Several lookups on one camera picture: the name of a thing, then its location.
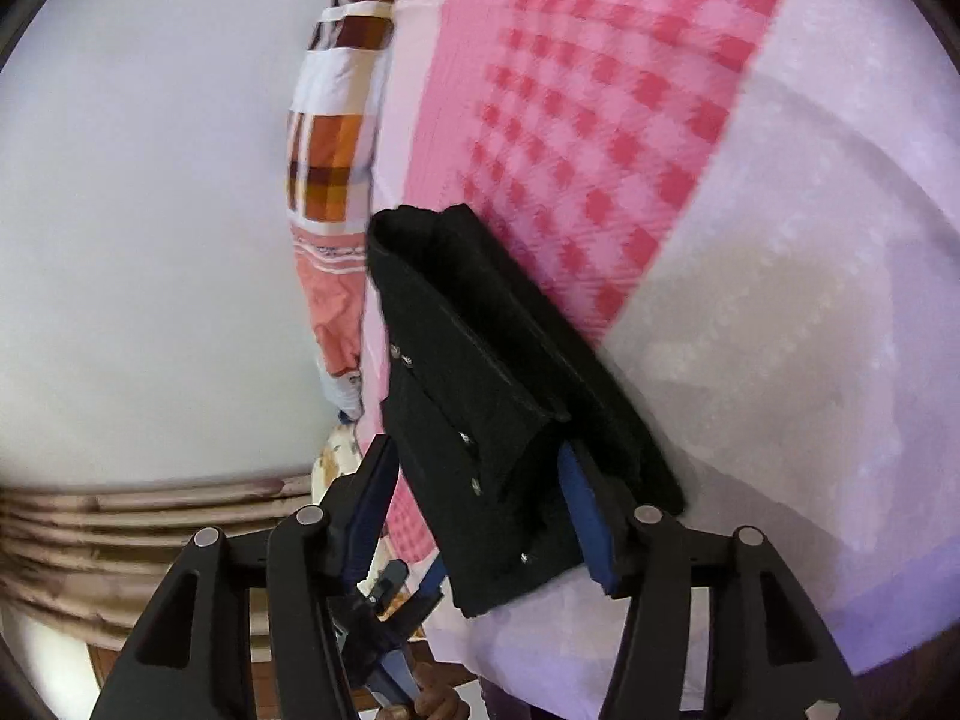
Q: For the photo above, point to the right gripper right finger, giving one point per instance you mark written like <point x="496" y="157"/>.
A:
<point x="770" y="654"/>

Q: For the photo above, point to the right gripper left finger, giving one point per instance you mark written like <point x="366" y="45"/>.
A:
<point x="190" y="654"/>

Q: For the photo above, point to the black pants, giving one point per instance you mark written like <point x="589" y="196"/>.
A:
<point x="488" y="383"/>

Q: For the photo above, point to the person's left hand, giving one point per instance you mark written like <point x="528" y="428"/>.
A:
<point x="437" y="697"/>

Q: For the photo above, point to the floral white orange pillow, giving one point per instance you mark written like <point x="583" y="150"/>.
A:
<point x="353" y="489"/>

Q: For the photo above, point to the light blue white cloth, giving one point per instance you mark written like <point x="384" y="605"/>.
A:
<point x="344" y="391"/>

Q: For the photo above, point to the striped beige curtain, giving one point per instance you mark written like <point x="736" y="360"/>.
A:
<point x="86" y="564"/>

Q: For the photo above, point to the coral plaid folded blanket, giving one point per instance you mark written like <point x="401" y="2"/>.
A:
<point x="332" y="131"/>

